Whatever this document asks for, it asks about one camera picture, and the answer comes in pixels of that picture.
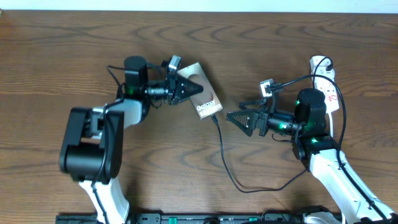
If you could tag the white power strip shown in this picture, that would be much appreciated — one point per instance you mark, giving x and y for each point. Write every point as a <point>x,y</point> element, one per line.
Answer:
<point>329,90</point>

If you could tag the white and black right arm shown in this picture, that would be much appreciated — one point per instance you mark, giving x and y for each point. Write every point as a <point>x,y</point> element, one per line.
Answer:
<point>319,153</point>

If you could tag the white USB charger adapter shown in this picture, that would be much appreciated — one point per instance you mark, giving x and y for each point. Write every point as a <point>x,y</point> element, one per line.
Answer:
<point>322,70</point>

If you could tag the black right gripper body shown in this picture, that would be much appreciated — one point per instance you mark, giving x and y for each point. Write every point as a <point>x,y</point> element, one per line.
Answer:
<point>280,121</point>

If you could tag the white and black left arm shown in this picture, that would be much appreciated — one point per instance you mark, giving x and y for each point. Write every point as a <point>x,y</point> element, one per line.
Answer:
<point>92,148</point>

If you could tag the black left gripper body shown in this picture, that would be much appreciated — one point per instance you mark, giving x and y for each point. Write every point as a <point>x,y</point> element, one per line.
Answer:
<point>166,92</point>

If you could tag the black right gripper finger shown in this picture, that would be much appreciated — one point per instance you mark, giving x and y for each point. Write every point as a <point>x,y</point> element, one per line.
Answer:
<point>253,103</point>
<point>245,120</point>

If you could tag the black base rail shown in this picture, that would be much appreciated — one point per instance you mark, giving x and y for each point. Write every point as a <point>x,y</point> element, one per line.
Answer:
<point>302,215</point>

